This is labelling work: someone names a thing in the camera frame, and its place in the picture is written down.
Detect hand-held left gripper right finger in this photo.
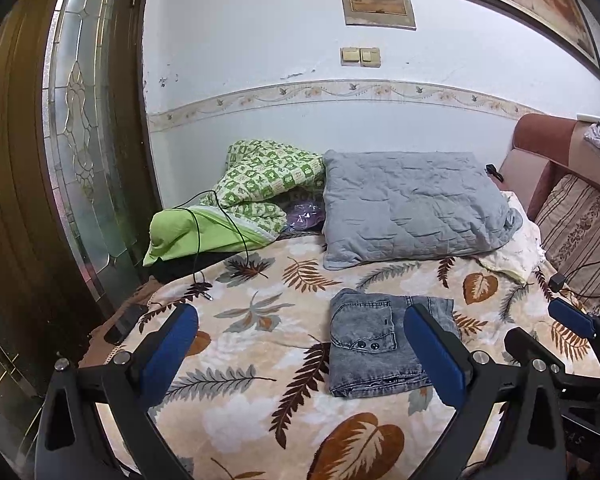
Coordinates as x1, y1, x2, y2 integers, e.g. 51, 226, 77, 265
403, 303, 567, 480

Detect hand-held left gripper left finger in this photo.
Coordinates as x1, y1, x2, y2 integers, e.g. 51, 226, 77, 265
34, 302, 201, 480

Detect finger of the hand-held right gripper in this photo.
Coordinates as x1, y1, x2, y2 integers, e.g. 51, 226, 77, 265
502, 327, 600, 402
547, 297, 600, 361

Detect grey denim pants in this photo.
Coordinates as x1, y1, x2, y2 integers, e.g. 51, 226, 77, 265
328, 287, 462, 399

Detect black phone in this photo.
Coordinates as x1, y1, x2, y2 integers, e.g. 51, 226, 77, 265
102, 304, 148, 345

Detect dark cloth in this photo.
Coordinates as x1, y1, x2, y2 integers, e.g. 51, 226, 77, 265
147, 250, 231, 283

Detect cream cloth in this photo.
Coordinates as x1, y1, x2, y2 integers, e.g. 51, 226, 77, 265
472, 191, 543, 283

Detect striped floral cushion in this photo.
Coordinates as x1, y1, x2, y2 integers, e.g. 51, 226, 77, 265
535, 174, 600, 311

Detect leaf print blanket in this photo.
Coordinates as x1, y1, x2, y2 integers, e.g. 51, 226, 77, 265
77, 237, 600, 480

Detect grey quilted pillow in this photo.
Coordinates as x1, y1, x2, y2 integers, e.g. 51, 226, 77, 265
321, 149, 524, 271

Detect purple cloth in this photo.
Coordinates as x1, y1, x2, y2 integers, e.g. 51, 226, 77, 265
282, 199, 327, 235

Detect brown pink sofa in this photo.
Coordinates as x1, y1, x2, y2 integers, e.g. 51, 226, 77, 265
497, 112, 600, 326

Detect green checked quilt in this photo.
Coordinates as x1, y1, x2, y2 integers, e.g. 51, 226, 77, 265
200, 139, 327, 236

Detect wooden door with glass pane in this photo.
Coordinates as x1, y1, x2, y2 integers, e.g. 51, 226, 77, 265
0, 0, 161, 411

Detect small framed picture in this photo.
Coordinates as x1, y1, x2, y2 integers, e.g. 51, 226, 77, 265
338, 0, 417, 31

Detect black charger with cable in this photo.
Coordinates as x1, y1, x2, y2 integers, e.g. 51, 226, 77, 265
532, 255, 600, 311

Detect thin black cable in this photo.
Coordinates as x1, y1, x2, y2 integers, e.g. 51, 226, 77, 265
172, 190, 261, 303

